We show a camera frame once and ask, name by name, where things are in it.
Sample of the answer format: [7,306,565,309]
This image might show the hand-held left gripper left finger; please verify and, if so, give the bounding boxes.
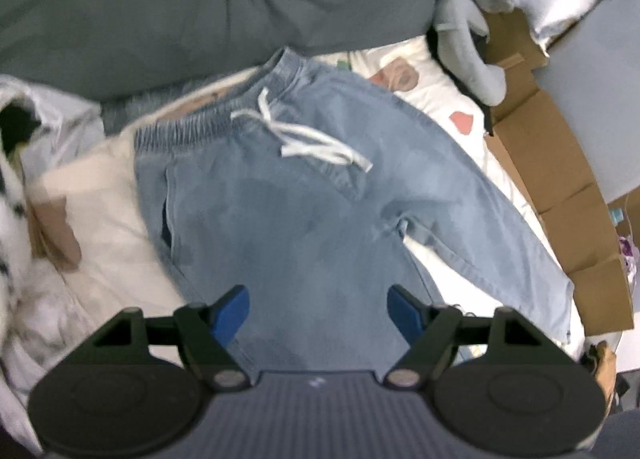
[92,284,251,390]

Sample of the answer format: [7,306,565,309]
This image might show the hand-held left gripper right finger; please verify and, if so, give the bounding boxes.
[385,284,546,389]

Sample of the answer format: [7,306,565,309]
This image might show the blue denim pants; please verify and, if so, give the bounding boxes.
[132,46,575,375]

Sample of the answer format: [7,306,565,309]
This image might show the white bear print blanket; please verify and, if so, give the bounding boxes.
[0,34,626,455]

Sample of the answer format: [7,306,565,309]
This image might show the brown jacket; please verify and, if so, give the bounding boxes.
[580,339,623,417]

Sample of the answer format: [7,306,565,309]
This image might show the brown cardboard sheet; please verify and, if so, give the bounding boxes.
[480,9,636,339]

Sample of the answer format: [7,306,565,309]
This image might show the multicoloured cloth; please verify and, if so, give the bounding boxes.
[607,204,640,292]

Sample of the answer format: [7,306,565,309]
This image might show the black white patterned cloth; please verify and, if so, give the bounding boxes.
[0,154,33,292]

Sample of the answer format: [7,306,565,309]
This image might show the dark grey quilt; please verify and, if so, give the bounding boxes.
[0,0,451,107]

